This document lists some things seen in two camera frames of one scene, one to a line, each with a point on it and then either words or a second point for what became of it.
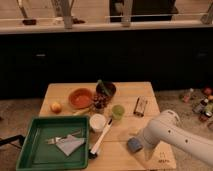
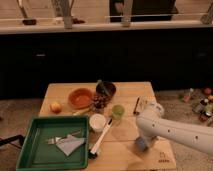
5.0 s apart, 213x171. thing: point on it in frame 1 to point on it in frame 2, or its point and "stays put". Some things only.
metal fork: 54,140 stays put
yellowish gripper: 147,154 to 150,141
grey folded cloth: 70,144 stays put
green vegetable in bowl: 102,88 stays put
